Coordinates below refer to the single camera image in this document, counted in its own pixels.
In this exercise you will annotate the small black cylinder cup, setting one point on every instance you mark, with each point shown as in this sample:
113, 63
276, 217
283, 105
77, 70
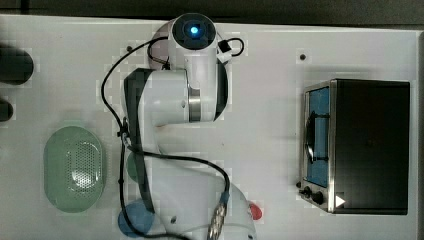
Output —
6, 110

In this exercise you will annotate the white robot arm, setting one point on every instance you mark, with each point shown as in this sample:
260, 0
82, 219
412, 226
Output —
170, 113

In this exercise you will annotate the red plush tomato toy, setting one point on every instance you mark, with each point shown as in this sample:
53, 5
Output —
255, 210

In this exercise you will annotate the black steel toaster oven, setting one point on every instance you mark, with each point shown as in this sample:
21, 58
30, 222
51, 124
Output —
356, 146

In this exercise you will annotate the green cup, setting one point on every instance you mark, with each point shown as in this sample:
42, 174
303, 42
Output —
131, 167

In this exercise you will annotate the large black cylinder cup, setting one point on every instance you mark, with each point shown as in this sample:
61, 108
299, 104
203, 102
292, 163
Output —
16, 66

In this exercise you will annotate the green perforated colander basket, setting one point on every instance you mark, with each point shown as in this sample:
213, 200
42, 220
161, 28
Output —
74, 169

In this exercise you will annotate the blue bowl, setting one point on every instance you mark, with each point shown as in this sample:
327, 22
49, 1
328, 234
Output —
140, 218

